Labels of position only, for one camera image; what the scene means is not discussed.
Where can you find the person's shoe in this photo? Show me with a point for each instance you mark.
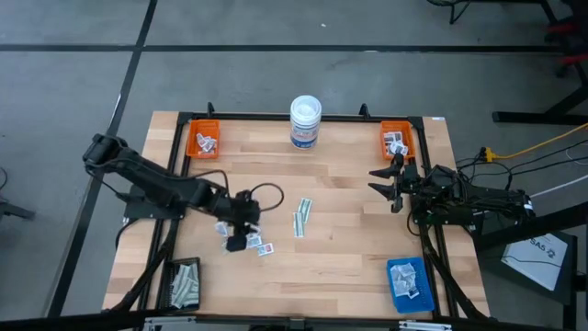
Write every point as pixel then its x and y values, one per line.
pixel 576 59
pixel 562 28

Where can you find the white wipes canister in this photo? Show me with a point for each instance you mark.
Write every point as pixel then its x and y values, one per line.
pixel 305 122

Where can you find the grey stand foot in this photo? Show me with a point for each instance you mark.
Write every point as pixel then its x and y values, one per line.
pixel 14 210

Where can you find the black stand platform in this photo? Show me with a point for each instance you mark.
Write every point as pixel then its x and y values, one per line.
pixel 572 257

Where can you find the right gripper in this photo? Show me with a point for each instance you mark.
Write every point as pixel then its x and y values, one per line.
pixel 420 190

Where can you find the white packet black print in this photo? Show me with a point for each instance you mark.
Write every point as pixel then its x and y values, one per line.
pixel 393 136
pixel 413 293
pixel 396 144
pixel 402 149
pixel 390 148

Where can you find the plain white packet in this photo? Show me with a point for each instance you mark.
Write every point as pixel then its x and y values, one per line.
pixel 404 270

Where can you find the black diagonal beam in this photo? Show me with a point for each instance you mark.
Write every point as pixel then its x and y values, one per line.
pixel 528 228

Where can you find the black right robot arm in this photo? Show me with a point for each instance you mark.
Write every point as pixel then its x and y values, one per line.
pixel 496 202

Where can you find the blue plastic mesh basket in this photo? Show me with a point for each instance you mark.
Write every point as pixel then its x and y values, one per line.
pixel 425 276

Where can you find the black furniture legs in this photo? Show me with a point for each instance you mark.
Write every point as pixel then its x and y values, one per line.
pixel 549 11

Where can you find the yellow power plug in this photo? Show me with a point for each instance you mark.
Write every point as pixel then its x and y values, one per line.
pixel 489 154

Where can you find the silver metal bracket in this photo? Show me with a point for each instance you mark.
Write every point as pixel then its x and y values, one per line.
pixel 425 326
pixel 170 324

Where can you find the orange plastic mesh basket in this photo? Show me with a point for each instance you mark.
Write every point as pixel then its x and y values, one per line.
pixel 384 133
pixel 193 138

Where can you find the white printed paper sheet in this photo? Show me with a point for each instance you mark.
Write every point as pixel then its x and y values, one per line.
pixel 535 259

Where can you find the green striped bandage wrapper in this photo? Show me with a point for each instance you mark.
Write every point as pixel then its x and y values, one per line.
pixel 195 294
pixel 183 300
pixel 183 272
pixel 193 272
pixel 305 210
pixel 298 225
pixel 177 284

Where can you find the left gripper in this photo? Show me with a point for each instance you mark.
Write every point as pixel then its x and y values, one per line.
pixel 239 209

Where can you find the black stand foot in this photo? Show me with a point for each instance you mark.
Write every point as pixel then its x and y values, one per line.
pixel 528 117

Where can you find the black rig beam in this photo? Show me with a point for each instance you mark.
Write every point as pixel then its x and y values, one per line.
pixel 55 323

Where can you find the person's leg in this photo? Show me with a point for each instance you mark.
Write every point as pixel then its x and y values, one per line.
pixel 580 18

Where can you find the large white gauze packet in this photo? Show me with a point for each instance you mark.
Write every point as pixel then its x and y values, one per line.
pixel 400 285

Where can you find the black plastic mesh basket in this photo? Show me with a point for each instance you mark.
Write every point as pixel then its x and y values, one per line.
pixel 169 276

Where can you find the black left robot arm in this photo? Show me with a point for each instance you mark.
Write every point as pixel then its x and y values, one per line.
pixel 138 172

